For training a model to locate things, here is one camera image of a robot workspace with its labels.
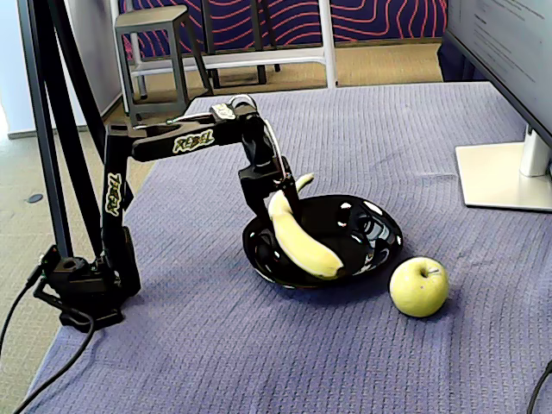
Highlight yellow banana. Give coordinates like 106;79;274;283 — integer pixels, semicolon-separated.
267;172;346;280

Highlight black glossy bowl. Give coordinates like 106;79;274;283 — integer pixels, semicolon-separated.
241;194;405;291

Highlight black chair legs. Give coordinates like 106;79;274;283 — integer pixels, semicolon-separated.
201;0;282;89

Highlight green apple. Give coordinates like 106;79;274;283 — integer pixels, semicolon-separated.
389;256;450;319

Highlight blue woven table cloth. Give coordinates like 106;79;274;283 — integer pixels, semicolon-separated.
25;81;552;414

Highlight grey metal stool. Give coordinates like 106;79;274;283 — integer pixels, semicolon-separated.
114;4;215;124

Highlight purple panel with red waves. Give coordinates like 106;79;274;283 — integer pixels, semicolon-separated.
118;0;449;60

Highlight silver monitor stand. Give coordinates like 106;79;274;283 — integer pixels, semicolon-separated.
455;123;552;213

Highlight dark blue seat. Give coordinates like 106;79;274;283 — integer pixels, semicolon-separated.
436;39;492;84

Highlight computer monitor screen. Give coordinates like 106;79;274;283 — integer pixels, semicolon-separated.
443;0;552;150

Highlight white red servo wire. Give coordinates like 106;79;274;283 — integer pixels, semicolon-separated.
228;93;291;185

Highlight white metal frame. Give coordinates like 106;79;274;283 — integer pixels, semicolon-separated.
110;0;338;104

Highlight black camera stand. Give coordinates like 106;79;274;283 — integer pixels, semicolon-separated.
17;0;109;260

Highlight thick black usb cable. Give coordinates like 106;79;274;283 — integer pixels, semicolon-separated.
11;308;96;414

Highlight thin black power cable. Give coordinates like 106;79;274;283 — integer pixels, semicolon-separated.
0;266;44;359

